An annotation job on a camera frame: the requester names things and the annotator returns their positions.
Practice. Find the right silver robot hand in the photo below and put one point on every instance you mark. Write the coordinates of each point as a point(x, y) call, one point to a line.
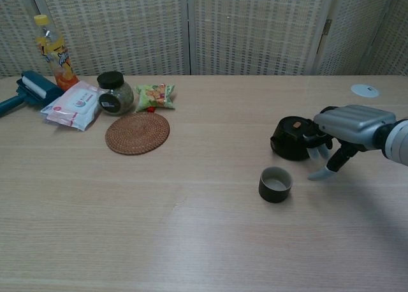
point(354, 123)

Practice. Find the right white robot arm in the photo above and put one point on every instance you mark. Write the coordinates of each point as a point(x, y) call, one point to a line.
point(396, 142)

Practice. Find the grey round bowl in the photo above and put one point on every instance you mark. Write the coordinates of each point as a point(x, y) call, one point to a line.
point(274, 194)

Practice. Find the brass screen hinge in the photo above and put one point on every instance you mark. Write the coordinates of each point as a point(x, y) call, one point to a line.
point(328, 26)

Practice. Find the green snack bag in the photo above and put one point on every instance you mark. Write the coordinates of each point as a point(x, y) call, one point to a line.
point(156, 96)

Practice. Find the round woven rattan coaster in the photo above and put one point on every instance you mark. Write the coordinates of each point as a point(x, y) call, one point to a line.
point(137, 134)

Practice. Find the glass jar with black lid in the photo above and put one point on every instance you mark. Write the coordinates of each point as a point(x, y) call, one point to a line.
point(116, 99)

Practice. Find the woven folding screen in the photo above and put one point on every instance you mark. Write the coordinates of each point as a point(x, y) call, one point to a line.
point(127, 30)

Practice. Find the pink wet wipes pack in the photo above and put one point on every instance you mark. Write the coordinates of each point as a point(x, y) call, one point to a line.
point(75, 105)

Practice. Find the orange drink bottle yellow cap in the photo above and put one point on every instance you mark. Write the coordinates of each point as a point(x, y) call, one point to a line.
point(59, 59)

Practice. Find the teal lint roller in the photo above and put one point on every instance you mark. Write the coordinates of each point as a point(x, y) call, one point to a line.
point(35, 88)

